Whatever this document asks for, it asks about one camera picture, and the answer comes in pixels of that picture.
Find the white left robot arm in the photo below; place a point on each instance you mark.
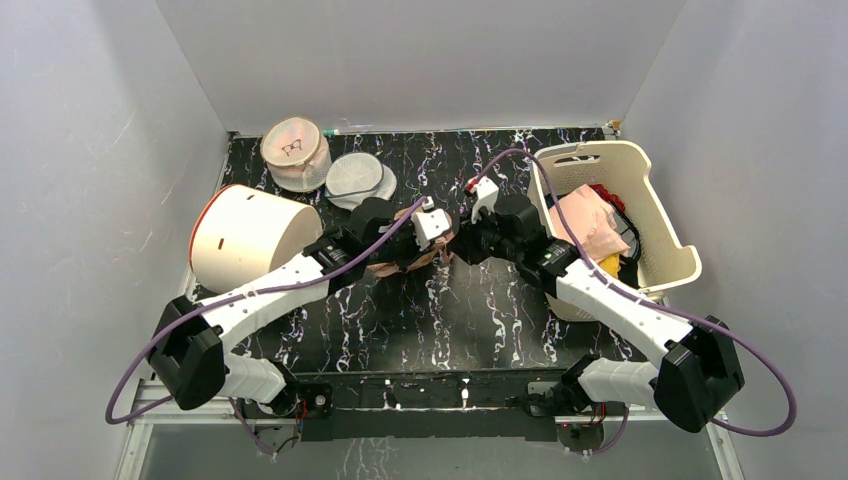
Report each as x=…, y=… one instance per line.
x=192, y=349

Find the red lace garment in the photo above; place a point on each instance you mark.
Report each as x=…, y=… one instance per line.
x=609, y=197

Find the white round mesh laundry bag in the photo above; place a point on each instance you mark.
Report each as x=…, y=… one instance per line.
x=357, y=176

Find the grey black garment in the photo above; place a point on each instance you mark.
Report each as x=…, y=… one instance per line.
x=629, y=262

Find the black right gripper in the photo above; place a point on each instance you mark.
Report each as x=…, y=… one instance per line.
x=468, y=240

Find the cream cylindrical bin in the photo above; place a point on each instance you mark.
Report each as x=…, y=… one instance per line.
x=244, y=233

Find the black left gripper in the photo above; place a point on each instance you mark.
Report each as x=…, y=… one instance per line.
x=415, y=252

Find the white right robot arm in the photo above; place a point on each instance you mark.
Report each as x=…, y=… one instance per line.
x=689, y=373

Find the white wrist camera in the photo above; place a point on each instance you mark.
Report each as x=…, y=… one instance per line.
x=430, y=223
x=484, y=193

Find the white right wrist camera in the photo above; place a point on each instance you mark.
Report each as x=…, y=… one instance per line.
x=484, y=193

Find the cream plastic laundry basket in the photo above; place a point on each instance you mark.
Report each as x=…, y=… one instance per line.
x=623, y=168

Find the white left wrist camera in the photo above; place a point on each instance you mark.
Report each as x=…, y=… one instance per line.
x=430, y=223

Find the yellow garment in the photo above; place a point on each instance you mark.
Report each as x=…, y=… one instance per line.
x=613, y=265

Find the pink round mesh laundry bag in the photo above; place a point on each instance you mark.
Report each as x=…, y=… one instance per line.
x=297, y=155

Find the pink garment in basket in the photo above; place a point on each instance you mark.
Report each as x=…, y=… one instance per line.
x=591, y=220

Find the peach patterned mesh laundry bag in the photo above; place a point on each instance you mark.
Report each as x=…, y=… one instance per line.
x=401, y=254

